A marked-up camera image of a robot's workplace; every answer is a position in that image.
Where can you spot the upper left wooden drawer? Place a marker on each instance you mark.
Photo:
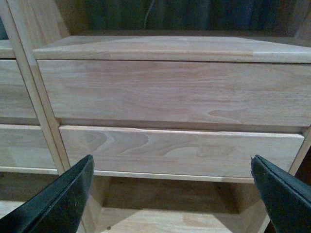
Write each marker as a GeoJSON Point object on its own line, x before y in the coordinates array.
{"type": "Point", "coordinates": [15, 104]}

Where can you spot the left wooden shelf unit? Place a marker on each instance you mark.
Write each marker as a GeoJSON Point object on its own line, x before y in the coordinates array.
{"type": "Point", "coordinates": [31, 24]}

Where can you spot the lower right wooden drawer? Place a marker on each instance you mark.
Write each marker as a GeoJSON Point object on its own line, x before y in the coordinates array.
{"type": "Point", "coordinates": [177, 154]}

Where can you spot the wooden shelf unit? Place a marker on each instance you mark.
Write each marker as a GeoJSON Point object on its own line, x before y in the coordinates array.
{"type": "Point", "coordinates": [152, 204]}
{"type": "Point", "coordinates": [31, 24]}

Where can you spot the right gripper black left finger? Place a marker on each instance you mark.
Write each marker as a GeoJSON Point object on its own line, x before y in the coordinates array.
{"type": "Point", "coordinates": [58, 208]}

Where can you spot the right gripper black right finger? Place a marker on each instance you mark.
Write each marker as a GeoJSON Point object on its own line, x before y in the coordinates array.
{"type": "Point", "coordinates": [287, 199]}

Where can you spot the right wooden shelf unit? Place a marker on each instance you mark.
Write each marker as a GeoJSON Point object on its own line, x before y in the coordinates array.
{"type": "Point", "coordinates": [152, 204]}

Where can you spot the lower left wooden drawer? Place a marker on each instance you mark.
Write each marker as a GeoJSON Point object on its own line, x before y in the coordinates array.
{"type": "Point", "coordinates": [24, 146]}

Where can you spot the upper right wooden drawer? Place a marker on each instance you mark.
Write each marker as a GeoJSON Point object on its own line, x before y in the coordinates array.
{"type": "Point", "coordinates": [227, 93]}

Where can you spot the wooden drawer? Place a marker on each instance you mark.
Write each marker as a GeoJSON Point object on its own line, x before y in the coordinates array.
{"type": "Point", "coordinates": [227, 93]}
{"type": "Point", "coordinates": [177, 154]}
{"type": "Point", "coordinates": [15, 104]}
{"type": "Point", "coordinates": [24, 146]}

